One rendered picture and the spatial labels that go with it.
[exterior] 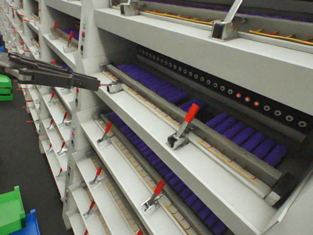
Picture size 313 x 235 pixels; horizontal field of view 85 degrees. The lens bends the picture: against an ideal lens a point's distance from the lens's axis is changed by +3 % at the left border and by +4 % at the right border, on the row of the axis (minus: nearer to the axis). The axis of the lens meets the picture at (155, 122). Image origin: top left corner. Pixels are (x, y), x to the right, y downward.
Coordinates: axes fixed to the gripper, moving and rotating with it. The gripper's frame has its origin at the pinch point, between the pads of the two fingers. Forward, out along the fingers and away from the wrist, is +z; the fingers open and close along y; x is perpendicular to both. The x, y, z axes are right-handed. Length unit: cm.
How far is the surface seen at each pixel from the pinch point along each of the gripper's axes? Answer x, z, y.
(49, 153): -78, 20, -69
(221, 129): 5.1, 15.7, 30.3
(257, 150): 5.4, 15.9, 37.6
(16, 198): -93, 2, -47
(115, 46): 10.2, 14.0, -15.9
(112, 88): 0.2, 7.5, 1.0
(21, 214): -77, 0, -24
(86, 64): 1.5, 6.2, -15.6
